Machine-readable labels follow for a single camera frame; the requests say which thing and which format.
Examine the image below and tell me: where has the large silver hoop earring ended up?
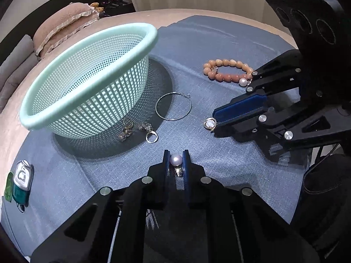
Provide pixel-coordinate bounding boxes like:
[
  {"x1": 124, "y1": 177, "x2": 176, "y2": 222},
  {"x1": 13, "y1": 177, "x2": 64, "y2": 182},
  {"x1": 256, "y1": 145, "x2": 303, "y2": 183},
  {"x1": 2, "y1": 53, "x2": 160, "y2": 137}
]
[{"x1": 155, "y1": 92, "x2": 192, "y2": 121}]

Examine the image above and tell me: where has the pearl drop earring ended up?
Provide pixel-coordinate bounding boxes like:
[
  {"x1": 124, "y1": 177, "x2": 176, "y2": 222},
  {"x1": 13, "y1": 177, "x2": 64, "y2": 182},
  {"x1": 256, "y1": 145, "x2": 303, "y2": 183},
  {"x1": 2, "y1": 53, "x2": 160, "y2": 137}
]
[{"x1": 170, "y1": 155, "x2": 184, "y2": 177}]

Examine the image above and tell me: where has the blue cloth mat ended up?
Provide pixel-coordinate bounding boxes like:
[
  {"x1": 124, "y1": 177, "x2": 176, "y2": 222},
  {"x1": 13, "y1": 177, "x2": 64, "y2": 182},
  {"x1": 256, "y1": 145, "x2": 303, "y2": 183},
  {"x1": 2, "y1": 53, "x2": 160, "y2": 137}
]
[{"x1": 11, "y1": 15, "x2": 312, "y2": 263}]

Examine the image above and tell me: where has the green and white tag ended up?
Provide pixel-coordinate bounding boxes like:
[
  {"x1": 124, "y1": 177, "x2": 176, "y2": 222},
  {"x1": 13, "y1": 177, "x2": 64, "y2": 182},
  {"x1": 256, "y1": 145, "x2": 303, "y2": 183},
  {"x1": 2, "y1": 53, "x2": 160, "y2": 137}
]
[{"x1": 5, "y1": 160, "x2": 35, "y2": 213}]

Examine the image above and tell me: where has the pink ruffled pillow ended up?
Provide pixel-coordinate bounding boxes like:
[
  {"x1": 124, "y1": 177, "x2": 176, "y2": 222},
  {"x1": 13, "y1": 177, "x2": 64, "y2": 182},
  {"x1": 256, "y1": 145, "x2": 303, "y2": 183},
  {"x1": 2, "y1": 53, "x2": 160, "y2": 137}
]
[{"x1": 33, "y1": 2, "x2": 101, "y2": 59}]

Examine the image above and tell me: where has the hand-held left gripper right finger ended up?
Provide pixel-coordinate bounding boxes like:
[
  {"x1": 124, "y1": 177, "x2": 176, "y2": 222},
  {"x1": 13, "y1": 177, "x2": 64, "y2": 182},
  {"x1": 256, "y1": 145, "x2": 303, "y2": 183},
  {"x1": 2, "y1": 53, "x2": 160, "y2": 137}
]
[{"x1": 183, "y1": 149, "x2": 320, "y2": 263}]

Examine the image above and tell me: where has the round gold shell earring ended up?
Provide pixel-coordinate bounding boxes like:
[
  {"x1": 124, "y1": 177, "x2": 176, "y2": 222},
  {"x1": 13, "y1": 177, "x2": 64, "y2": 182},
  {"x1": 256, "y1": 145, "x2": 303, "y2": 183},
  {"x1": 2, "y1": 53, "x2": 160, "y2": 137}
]
[{"x1": 204, "y1": 117, "x2": 218, "y2": 132}]

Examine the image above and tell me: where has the brown spotted plush toy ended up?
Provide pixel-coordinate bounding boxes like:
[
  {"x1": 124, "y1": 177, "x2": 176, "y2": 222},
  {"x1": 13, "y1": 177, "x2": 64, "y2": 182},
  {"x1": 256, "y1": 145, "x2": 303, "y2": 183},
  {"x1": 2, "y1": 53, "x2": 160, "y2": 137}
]
[{"x1": 89, "y1": 2, "x2": 106, "y2": 14}]

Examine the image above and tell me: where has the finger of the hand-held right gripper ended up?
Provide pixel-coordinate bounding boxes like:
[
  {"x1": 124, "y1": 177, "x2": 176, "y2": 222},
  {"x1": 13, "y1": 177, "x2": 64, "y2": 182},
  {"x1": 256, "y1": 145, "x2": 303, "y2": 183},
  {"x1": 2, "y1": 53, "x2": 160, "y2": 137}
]
[
  {"x1": 213, "y1": 49, "x2": 303, "y2": 123},
  {"x1": 214, "y1": 103, "x2": 341, "y2": 163}
]

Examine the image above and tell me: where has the grey pillow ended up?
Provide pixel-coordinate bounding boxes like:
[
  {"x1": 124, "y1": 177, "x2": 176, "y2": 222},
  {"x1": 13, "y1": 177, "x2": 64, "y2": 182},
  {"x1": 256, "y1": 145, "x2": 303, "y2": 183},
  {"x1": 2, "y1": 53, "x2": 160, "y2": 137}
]
[{"x1": 0, "y1": 34, "x2": 39, "y2": 113}]

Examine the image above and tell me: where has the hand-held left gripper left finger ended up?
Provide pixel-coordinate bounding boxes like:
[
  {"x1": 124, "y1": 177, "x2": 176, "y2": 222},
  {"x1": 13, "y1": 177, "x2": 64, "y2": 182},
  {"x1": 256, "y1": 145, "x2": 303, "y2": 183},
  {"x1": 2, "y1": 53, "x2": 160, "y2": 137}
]
[{"x1": 30, "y1": 150, "x2": 172, "y2": 263}]

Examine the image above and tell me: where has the black cable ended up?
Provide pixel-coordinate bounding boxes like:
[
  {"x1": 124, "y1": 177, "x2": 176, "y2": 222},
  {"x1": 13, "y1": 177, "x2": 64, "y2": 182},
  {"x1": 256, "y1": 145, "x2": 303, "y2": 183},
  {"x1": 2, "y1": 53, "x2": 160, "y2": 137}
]
[{"x1": 300, "y1": 142, "x2": 340, "y2": 198}]

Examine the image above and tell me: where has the mint green plastic basket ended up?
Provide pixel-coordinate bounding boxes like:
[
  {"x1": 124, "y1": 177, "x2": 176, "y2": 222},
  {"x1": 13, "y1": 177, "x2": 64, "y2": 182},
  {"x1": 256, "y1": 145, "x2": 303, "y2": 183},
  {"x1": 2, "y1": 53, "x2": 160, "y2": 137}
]
[{"x1": 20, "y1": 23, "x2": 159, "y2": 139}]

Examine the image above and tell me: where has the pink bead bracelet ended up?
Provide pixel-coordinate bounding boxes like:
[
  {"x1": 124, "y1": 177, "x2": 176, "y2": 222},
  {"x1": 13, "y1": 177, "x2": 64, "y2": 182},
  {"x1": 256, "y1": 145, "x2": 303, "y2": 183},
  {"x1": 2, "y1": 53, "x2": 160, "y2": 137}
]
[{"x1": 203, "y1": 59, "x2": 254, "y2": 87}]

